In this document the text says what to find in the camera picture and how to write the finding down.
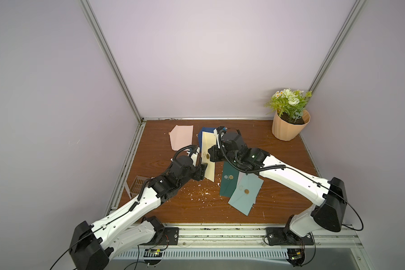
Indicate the circuit board with wires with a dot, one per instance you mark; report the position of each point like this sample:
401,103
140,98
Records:
297,257
151,256

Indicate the aluminium front rail frame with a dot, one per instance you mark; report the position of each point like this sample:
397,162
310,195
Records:
215,235

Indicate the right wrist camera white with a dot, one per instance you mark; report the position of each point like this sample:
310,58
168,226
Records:
218,133

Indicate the dark green envelope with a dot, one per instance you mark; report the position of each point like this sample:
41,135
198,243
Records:
228,180

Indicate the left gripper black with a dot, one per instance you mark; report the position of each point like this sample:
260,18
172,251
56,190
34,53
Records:
199,173

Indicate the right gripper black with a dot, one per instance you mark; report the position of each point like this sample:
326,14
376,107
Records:
214,153

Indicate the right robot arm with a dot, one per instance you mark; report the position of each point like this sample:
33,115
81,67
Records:
328,197

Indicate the left circuit board with wires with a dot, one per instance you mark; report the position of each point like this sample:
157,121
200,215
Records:
151,256

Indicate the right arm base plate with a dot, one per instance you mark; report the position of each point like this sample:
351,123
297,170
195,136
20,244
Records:
283,236

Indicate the pink envelope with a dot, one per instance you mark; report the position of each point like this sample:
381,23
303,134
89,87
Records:
180,136

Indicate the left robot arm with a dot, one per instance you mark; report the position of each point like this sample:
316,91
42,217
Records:
94,245

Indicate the green plant white flowers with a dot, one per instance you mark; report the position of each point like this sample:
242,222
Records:
290,105

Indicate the right circuit board with wires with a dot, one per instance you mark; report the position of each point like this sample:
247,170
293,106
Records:
297,257

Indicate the grey envelope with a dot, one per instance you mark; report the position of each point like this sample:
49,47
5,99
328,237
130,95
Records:
248,186

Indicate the white vented cable duct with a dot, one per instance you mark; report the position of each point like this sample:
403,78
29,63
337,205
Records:
206,253

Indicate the small brown card holder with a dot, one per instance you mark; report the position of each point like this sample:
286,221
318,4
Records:
133,189

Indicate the teal envelope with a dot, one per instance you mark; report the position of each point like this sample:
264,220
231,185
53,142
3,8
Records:
244,209

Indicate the navy blue envelope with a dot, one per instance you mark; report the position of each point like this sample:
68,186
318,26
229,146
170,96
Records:
200,134

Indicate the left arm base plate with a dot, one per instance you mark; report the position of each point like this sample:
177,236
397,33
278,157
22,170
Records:
170,236

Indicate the ribbed terracotta plant pot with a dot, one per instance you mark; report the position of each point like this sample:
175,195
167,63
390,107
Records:
285,131

